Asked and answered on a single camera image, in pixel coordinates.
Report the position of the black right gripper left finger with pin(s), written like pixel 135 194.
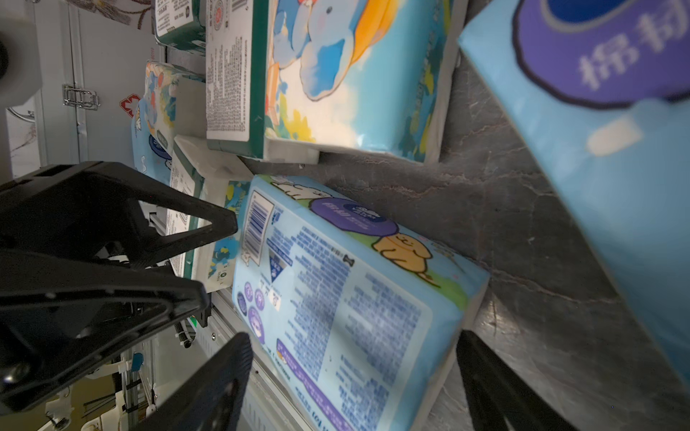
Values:
pixel 213 397

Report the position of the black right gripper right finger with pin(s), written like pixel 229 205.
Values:
pixel 497 398

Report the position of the light blue tissue pack front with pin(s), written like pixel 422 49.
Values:
pixel 359 314

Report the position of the light blue purple-logo tissue pack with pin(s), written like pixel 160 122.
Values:
pixel 599 93

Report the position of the light blue tissue pack left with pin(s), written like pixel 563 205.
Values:
pixel 149 156

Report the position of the silver metal case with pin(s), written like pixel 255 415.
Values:
pixel 91 61

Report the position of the cartoon tissue pack tilted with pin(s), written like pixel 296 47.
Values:
pixel 174 103

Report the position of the green white tissue pack back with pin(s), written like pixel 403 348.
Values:
pixel 181 24

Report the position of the cartoon elephant tissue pack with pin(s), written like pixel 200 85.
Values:
pixel 362 76

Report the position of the aluminium frame rail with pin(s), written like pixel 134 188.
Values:
pixel 161 310

